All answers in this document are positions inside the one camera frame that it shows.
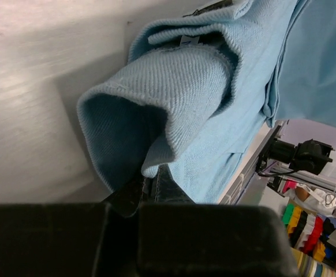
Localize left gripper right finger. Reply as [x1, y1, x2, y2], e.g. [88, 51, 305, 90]
[153, 164, 194, 204]

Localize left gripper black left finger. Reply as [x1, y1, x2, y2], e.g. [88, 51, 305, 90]
[106, 173, 145, 217]

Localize light blue trousers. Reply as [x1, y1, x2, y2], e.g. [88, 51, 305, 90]
[77, 1, 336, 203]

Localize colourful plastic parts pile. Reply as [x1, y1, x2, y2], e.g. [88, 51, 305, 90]
[280, 178, 336, 274]

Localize aluminium rail frame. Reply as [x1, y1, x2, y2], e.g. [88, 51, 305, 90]
[216, 119, 290, 205]

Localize black motor on frame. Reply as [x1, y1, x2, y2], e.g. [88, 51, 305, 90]
[256, 138, 334, 177]

